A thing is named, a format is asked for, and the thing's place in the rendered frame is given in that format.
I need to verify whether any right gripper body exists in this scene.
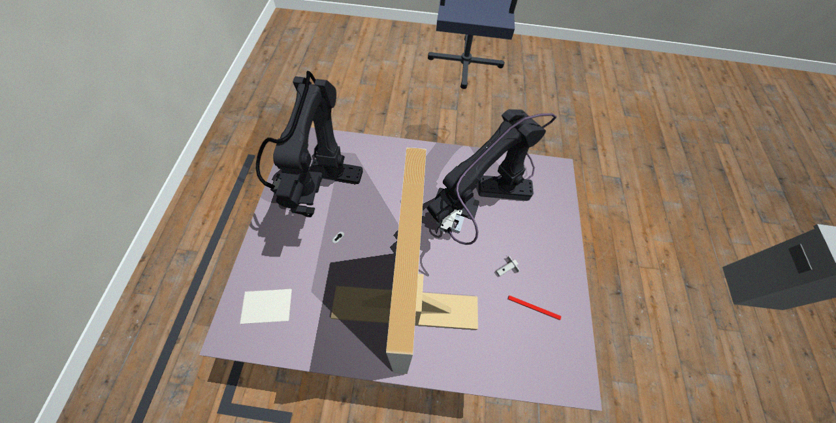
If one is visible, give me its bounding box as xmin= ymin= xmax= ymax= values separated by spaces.
xmin=272 ymin=172 xmax=322 ymax=213

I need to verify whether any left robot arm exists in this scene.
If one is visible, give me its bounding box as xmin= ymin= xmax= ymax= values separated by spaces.
xmin=427 ymin=109 xmax=546 ymax=234

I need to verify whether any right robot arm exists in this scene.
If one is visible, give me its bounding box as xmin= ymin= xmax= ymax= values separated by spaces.
xmin=270 ymin=76 xmax=362 ymax=208

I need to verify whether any white paper sheet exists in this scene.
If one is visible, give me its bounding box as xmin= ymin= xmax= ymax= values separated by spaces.
xmin=240 ymin=289 xmax=292 ymax=324

